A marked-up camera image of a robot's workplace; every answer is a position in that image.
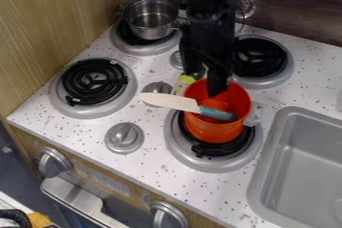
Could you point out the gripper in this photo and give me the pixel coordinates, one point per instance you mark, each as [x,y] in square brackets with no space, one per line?
[209,35]

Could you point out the orange pot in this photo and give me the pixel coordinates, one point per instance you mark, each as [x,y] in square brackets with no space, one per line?
[218,122]

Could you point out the silver pot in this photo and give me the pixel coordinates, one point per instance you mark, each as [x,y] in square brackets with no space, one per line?
[150,18]

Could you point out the yellow green toy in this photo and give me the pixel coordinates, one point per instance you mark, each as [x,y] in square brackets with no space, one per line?
[185,82]

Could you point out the toy stove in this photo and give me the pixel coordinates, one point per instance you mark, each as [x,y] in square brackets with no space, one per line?
[95,85]

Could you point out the toy sink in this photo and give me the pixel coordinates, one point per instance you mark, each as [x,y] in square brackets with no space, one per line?
[302,172]

